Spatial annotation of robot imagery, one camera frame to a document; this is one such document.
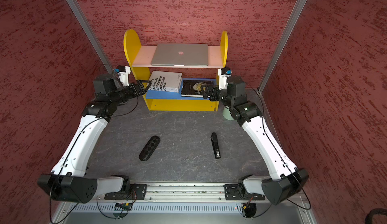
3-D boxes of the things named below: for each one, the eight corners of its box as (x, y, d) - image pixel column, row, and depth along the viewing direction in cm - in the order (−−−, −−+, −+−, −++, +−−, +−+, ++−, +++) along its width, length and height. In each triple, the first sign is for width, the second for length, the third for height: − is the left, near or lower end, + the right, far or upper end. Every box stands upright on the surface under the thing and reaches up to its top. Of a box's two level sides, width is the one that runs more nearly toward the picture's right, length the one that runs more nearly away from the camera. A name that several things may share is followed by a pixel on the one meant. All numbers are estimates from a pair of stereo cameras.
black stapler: (215, 159, 87) (216, 156, 83) (210, 136, 97) (211, 132, 93) (220, 158, 87) (221, 155, 84) (214, 135, 97) (215, 132, 93)
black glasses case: (139, 159, 87) (137, 157, 84) (153, 136, 96) (152, 134, 93) (147, 163, 85) (145, 161, 82) (161, 140, 94) (160, 137, 92)
